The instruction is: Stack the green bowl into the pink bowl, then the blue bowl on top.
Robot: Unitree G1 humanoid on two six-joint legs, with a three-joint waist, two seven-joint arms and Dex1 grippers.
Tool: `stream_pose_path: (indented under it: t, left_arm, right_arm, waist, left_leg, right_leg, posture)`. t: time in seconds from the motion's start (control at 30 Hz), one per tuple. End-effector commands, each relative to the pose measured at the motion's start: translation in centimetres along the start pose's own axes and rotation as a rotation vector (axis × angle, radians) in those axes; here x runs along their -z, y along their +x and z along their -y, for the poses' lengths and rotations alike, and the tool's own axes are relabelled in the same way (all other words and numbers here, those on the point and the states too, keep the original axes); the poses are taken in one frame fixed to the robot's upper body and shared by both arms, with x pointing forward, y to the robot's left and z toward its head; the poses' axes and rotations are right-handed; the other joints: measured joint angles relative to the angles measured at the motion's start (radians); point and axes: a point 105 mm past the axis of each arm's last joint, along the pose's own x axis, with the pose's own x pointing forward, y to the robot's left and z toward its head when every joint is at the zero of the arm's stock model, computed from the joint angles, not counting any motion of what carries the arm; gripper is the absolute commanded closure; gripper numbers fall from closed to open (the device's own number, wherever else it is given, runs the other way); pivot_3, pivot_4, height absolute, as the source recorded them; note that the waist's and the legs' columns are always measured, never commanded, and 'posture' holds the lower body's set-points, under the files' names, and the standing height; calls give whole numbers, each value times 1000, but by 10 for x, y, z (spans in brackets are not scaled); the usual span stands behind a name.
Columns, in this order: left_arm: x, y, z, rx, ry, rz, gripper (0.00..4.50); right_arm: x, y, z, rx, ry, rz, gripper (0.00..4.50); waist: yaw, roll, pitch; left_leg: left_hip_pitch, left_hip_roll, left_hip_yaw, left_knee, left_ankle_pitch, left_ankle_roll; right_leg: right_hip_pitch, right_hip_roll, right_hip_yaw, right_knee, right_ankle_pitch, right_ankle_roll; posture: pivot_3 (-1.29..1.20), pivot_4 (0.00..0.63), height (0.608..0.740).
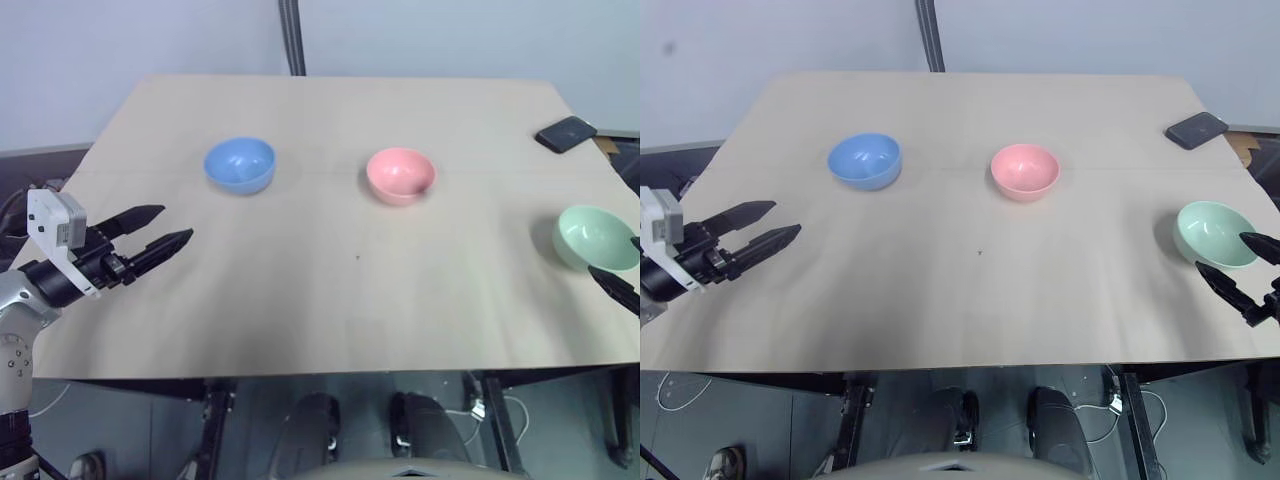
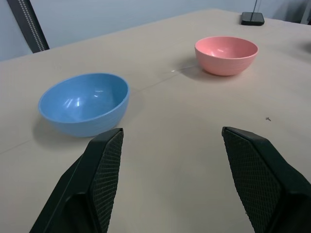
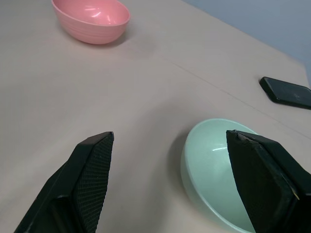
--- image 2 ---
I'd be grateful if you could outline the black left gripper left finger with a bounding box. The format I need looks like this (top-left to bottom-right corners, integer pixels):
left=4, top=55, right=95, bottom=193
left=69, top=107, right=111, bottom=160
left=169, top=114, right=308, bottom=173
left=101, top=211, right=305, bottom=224
left=29, top=128, right=124, bottom=233

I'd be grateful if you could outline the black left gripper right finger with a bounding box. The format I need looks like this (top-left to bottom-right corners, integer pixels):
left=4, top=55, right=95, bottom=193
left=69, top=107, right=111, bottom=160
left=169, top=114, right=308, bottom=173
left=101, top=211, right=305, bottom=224
left=221, top=126, right=311, bottom=233

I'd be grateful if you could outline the blue plastic bowl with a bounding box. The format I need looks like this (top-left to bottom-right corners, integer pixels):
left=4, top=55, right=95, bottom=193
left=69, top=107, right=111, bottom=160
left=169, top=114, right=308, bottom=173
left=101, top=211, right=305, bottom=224
left=38, top=73, right=131, bottom=138

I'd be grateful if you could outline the dark dotted strap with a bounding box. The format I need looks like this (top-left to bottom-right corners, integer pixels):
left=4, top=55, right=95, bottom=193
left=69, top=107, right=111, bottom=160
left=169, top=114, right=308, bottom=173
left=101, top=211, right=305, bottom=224
left=9, top=0, right=50, bottom=53

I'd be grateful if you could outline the red plastic bowl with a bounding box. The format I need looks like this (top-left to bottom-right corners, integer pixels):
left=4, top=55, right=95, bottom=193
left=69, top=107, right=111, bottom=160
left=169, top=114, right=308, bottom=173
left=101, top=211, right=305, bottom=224
left=194, top=36, right=259, bottom=77

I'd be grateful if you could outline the black stand base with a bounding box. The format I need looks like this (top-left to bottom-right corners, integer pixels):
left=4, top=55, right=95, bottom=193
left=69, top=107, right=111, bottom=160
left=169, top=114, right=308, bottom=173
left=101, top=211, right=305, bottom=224
left=241, top=12, right=265, bottom=26

